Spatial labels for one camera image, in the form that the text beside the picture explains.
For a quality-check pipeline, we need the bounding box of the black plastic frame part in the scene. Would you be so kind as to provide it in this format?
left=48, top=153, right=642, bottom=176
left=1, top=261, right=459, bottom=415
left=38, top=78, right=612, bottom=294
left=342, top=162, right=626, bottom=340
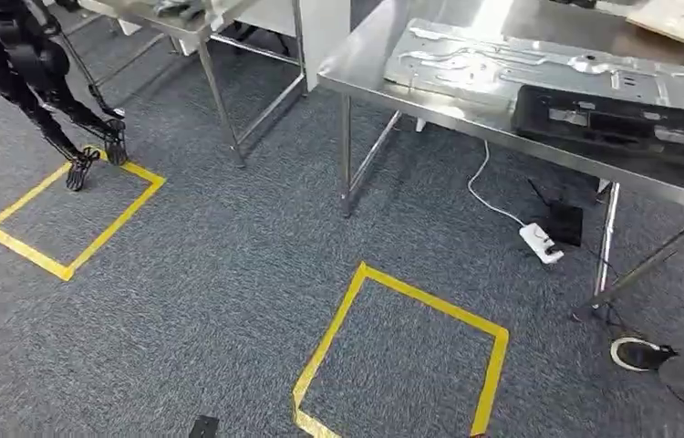
left=510, top=83, right=684, bottom=174

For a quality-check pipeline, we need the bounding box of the steel bench with metal sheet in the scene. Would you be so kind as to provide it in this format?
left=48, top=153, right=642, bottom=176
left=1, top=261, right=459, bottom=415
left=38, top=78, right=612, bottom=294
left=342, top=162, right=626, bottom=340
left=317, top=0, right=684, bottom=323

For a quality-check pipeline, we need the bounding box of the bare steel bench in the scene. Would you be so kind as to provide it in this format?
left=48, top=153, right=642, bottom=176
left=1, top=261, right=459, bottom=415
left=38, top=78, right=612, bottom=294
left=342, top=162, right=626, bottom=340
left=78, top=0, right=309, bottom=170

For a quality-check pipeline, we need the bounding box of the white cabinet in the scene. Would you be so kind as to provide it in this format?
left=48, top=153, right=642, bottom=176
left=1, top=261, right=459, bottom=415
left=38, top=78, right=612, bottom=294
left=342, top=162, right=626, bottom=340
left=235, top=0, right=353, bottom=92

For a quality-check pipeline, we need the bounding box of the white power strip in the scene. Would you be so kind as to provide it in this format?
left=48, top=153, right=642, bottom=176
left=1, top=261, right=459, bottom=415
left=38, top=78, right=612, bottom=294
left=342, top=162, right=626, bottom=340
left=518, top=222, right=566, bottom=266

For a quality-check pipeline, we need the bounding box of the stamped grey metal sheet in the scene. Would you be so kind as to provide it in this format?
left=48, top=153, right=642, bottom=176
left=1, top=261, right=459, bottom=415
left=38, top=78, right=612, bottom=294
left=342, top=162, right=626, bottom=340
left=383, top=17, right=684, bottom=114

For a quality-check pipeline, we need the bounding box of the yellow floor tape square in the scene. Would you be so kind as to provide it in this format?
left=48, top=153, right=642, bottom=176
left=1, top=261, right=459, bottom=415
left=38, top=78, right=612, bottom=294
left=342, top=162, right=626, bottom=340
left=0, top=146, right=167, bottom=283
left=291, top=261, right=511, bottom=438

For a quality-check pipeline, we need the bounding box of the black router box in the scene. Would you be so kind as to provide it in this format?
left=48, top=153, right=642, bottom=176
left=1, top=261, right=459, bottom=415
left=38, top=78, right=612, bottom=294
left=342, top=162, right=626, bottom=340
left=525, top=177, right=586, bottom=248

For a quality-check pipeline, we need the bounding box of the black robot foot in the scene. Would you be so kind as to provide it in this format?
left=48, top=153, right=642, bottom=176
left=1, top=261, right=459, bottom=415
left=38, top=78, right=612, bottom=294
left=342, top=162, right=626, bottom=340
left=189, top=415, right=221, bottom=438

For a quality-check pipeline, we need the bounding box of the white-rimmed black round disc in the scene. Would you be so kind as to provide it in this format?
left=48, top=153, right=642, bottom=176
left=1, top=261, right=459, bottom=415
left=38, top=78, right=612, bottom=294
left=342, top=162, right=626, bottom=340
left=609, top=336, right=679, bottom=373

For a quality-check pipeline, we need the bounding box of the black humanoid robot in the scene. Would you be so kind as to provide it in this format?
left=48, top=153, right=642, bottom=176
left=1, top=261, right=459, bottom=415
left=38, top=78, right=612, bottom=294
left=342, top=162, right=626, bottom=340
left=0, top=0, right=130, bottom=193

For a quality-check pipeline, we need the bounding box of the pale wooden board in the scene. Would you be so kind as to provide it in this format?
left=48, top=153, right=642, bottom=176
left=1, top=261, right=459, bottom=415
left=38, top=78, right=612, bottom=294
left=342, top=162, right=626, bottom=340
left=625, top=0, right=684, bottom=47

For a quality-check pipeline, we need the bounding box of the white power cable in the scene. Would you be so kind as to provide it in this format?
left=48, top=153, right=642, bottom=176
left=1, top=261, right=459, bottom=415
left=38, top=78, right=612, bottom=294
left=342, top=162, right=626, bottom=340
left=467, top=139, right=528, bottom=228

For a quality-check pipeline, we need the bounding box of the black floor cable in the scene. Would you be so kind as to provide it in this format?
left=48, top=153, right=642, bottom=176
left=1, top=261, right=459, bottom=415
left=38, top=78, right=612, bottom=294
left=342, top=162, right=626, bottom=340
left=582, top=240, right=628, bottom=329

